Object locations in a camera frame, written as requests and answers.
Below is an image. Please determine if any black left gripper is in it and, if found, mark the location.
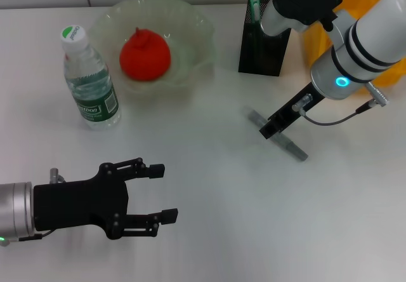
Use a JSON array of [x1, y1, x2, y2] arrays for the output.
[[32, 157, 180, 241]]

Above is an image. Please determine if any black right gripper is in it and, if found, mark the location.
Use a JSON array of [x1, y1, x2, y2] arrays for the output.
[[258, 83, 325, 141]]

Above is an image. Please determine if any grey marker pen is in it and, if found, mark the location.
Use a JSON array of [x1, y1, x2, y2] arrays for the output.
[[246, 109, 310, 161]]

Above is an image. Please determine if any mint green utility knife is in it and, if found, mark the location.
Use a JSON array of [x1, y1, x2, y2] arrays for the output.
[[247, 0, 263, 25]]

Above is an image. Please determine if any clear bottle with green label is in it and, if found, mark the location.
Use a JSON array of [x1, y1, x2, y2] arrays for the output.
[[60, 24, 122, 131]]

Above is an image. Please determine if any red-orange fruit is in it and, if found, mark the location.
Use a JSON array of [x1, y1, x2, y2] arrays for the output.
[[119, 27, 172, 82]]

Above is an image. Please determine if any black mesh pen holder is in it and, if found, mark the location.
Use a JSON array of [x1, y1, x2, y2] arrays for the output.
[[237, 0, 292, 78]]

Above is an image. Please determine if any pale green glass fruit plate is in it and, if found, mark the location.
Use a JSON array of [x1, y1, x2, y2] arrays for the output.
[[87, 0, 217, 100]]

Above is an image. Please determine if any yellow plastic bin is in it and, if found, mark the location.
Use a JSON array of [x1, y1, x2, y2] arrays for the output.
[[299, 0, 406, 97]]

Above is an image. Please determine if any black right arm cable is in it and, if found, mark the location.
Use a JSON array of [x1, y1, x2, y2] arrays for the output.
[[291, 83, 390, 127]]

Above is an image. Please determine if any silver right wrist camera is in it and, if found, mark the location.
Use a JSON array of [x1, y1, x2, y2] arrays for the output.
[[259, 0, 344, 37]]

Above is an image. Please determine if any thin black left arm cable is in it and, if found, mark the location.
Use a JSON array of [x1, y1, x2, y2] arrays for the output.
[[0, 229, 54, 247]]

